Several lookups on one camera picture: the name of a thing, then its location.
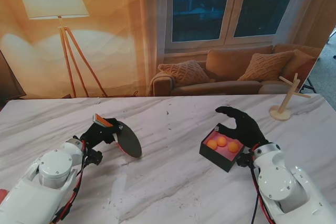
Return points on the wooden mug tree stand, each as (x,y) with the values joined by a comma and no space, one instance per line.
(280,114)

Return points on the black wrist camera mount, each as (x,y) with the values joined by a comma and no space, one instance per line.
(244,161)
(94,157)

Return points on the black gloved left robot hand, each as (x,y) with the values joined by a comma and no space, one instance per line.
(98,133)

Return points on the black tripod stand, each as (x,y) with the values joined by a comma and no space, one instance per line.
(309,83)

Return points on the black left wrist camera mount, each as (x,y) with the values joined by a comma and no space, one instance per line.
(94,157)

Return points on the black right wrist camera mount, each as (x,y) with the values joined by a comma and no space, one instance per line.
(244,161)

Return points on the black storage box pink inside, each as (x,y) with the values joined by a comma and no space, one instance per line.
(215,157)

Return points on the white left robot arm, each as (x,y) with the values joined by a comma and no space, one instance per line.
(50,182)

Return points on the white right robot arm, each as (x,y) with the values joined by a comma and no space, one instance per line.
(278,184)

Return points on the printed living room backdrop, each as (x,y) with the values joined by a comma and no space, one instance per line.
(118,37)

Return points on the orange ping pong ball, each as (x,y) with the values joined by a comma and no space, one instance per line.
(211,144)
(232,147)
(222,142)

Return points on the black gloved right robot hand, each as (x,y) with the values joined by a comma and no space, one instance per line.
(246,129)

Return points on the pink round pad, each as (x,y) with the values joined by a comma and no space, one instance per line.
(2,193)

